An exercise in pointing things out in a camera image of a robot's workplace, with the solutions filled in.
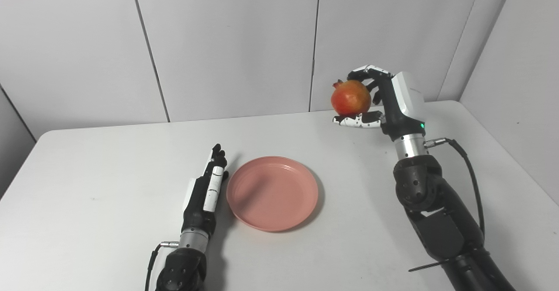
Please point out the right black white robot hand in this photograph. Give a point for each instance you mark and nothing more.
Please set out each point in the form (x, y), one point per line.
(399, 103)

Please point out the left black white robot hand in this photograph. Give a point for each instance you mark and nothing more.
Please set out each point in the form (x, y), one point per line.
(203, 195)

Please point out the red pomegranate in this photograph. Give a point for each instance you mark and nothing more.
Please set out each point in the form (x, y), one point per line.
(350, 98)

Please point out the pink round plate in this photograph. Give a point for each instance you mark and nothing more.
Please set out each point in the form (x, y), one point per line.
(273, 193)

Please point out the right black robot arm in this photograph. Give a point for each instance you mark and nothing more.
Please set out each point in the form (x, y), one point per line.
(441, 212)

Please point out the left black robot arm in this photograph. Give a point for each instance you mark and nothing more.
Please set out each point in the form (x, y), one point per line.
(181, 265)

